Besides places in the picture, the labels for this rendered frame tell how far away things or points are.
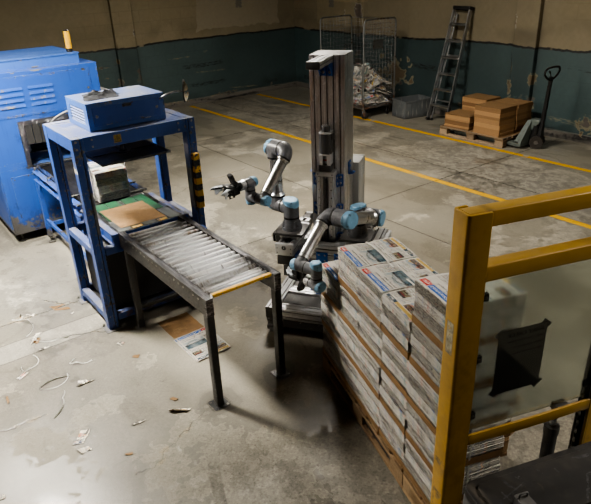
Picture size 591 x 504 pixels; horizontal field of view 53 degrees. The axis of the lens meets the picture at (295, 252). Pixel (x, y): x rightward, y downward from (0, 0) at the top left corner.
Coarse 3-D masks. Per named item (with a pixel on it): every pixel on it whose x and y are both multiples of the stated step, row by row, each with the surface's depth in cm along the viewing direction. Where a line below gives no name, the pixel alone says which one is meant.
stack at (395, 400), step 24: (336, 264) 381; (336, 288) 363; (336, 312) 372; (360, 312) 334; (336, 336) 380; (384, 336) 308; (336, 360) 388; (360, 360) 347; (384, 360) 312; (408, 360) 286; (336, 384) 399; (360, 384) 352; (384, 384) 319; (408, 384) 290; (360, 408) 359; (384, 408) 324; (384, 432) 331; (384, 456) 339
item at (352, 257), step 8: (344, 248) 348; (352, 248) 347; (360, 248) 347; (344, 256) 342; (352, 256) 338; (360, 256) 338; (368, 256) 337; (376, 256) 337; (344, 264) 345; (352, 264) 332; (360, 264) 329; (368, 264) 329; (376, 264) 329; (344, 272) 348; (352, 272) 336; (344, 280) 350; (352, 280) 338; (352, 288) 340
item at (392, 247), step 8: (376, 240) 356; (384, 240) 356; (392, 240) 355; (384, 248) 346; (392, 248) 346; (400, 248) 345; (408, 248) 345; (392, 256) 336; (400, 256) 336; (408, 256) 336; (416, 256) 336
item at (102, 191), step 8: (96, 168) 513; (104, 168) 512; (112, 168) 511; (120, 168) 511; (96, 176) 500; (104, 176) 505; (112, 176) 509; (120, 176) 513; (96, 184) 503; (104, 184) 507; (112, 184) 512; (120, 184) 516; (128, 184) 521; (96, 192) 511; (104, 192) 510; (112, 192) 514; (120, 192) 518; (128, 192) 523; (104, 200) 512
